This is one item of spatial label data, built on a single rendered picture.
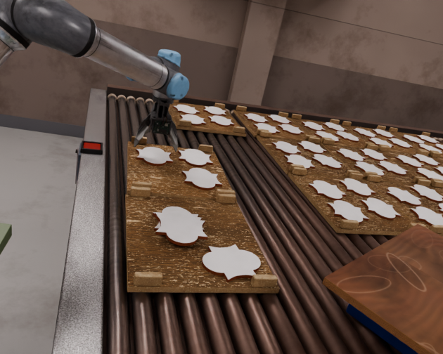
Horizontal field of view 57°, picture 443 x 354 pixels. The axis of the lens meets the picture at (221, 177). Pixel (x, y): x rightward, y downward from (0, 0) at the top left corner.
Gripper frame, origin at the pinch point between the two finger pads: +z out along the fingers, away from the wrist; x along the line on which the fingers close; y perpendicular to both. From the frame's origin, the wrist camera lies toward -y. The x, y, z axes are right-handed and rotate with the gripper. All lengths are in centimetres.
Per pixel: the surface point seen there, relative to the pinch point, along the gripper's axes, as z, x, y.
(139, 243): 3, -6, 55
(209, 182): 2.3, 17.5, 18.6
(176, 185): 3.2, 6.1, 21.6
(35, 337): 97, -40, -2
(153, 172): 3.3, -0.8, 13.2
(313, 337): 4, 29, 83
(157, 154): 2.4, 1.1, -0.8
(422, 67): -28, 275, -226
